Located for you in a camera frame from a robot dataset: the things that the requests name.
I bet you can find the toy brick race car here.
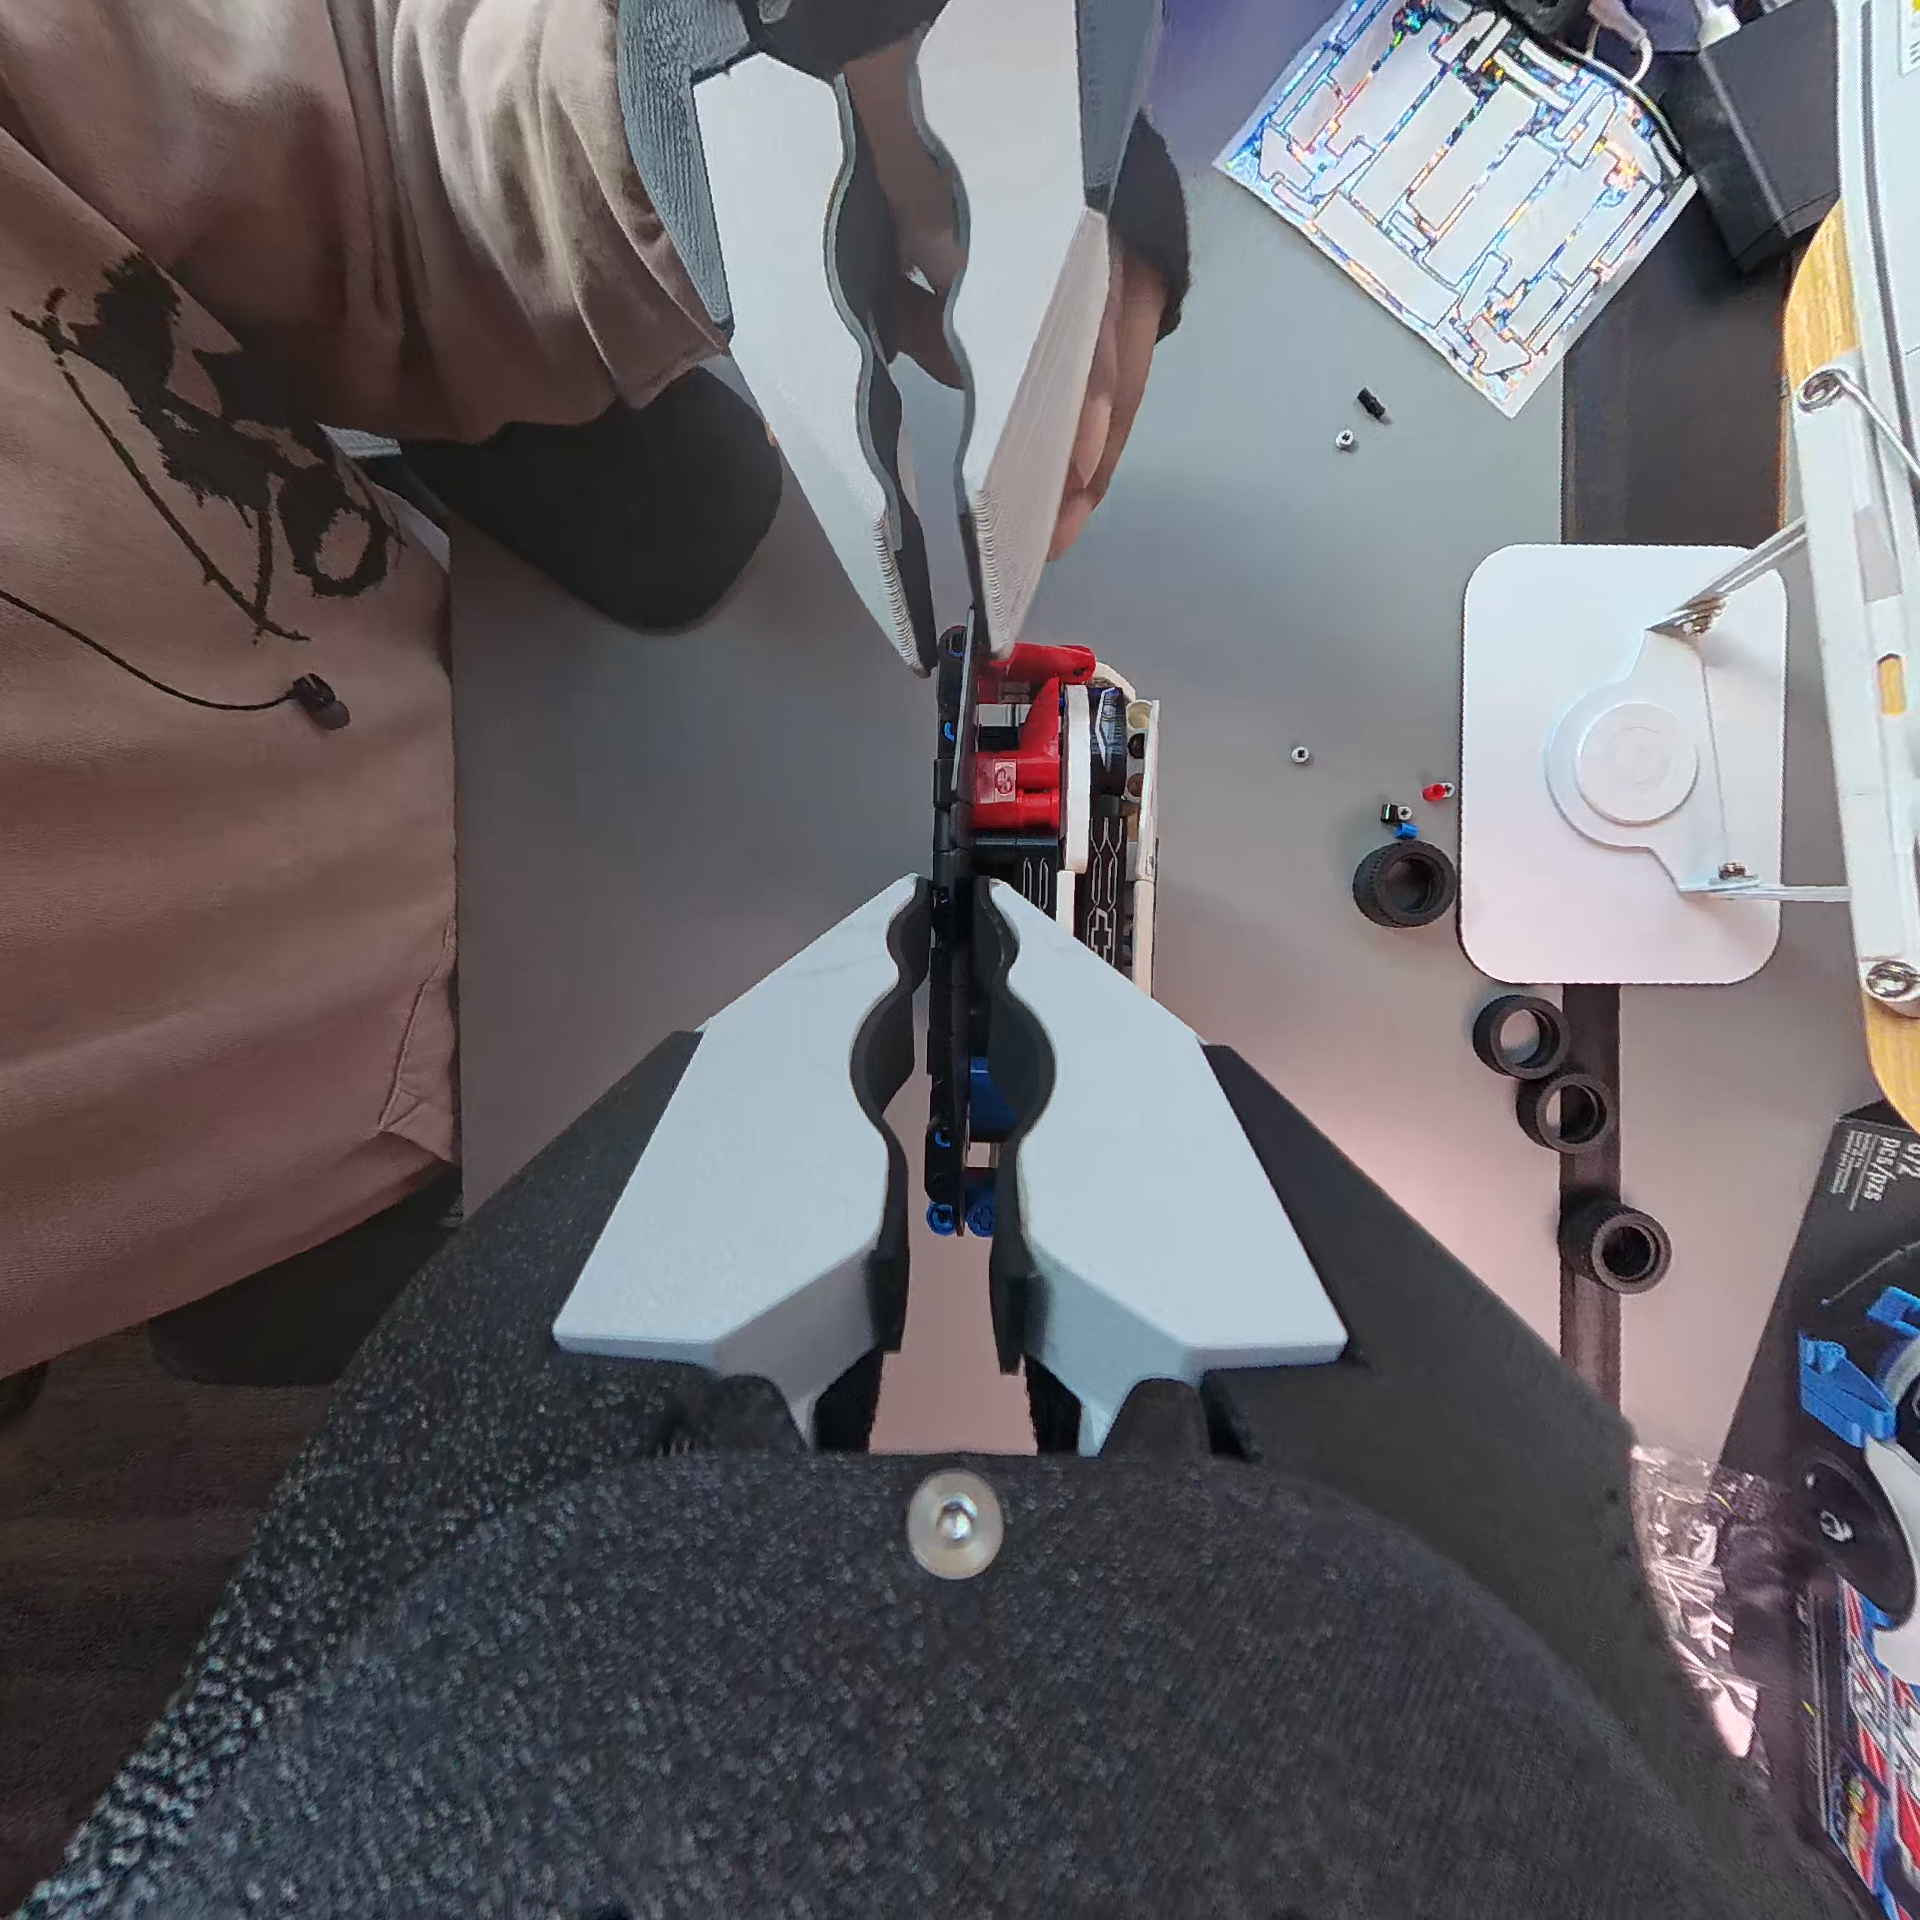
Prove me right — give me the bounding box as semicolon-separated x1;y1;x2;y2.
929;638;1163;1249

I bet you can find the clear plastic bag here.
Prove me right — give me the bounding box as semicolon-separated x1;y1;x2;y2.
1633;1439;1825;1757

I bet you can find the white booklet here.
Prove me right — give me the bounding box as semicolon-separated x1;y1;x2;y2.
1834;0;1920;377

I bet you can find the toy car product box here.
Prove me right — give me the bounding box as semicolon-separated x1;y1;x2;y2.
1717;1101;1920;1920

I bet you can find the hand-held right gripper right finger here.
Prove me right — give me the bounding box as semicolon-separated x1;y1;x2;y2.
976;877;1353;1455

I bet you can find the white folding stand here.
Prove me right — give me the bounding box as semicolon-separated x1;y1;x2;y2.
1459;194;1920;1133

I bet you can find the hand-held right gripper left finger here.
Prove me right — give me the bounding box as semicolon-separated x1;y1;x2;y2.
552;874;933;1449

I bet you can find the person's torso beige sweatshirt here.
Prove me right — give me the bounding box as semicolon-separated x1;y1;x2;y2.
0;0;467;1383

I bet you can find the sticker sheet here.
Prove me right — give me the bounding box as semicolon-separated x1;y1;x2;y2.
1218;0;1702;419

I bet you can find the black earbud with cable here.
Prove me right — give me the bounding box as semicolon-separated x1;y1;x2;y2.
0;586;355;737

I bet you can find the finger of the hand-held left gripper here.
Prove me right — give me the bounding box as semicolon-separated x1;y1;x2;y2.
907;0;1119;666
695;59;945;677

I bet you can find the black power adapter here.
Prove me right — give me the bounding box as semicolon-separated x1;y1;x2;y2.
1657;17;1840;275

